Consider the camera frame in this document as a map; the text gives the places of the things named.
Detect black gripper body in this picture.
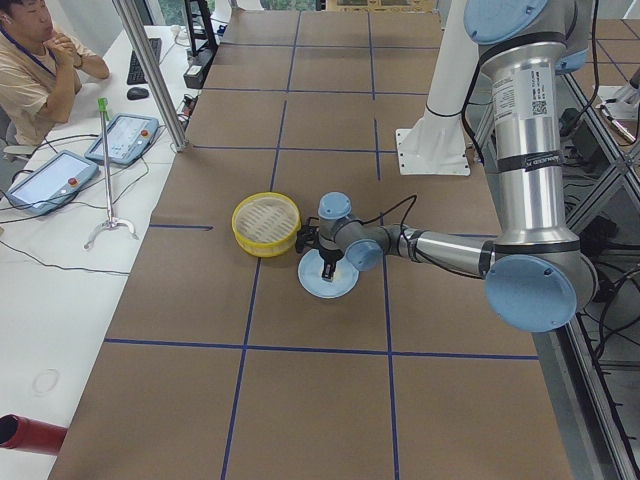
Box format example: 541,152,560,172
319,246,341,264

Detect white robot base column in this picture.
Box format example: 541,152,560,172
396,0,479,176

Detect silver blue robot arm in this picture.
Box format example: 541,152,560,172
298,1,598,332

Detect yellow bamboo steamer basket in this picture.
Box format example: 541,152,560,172
231,192,301,258

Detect light blue plate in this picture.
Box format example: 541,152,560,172
298,250,359,299

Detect brown cardboard table cover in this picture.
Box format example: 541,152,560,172
51,12,572,479

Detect metal reacher grabber tool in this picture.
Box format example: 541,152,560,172
83,97,138,251

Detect black power box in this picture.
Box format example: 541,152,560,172
183,49,214,90

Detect far blue teach pendant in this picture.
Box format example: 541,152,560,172
107,113,160,167

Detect blue teach pendant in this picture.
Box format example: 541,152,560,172
107,113,160,167
6,150,98,215

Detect black computer mouse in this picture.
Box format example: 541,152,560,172
126,87,149,101

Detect black keyboard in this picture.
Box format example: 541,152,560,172
126,37,163,86

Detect near blue teach pendant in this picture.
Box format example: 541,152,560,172
6,150,98,215

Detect seated man beige shirt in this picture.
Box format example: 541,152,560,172
1,1,110,146

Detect red cylinder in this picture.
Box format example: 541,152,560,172
1,414,67,455

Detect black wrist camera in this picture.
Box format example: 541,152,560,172
295,216,318,254

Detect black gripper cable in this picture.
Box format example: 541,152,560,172
360,194,419,226

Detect aluminium frame post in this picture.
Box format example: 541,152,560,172
112,0,187,152

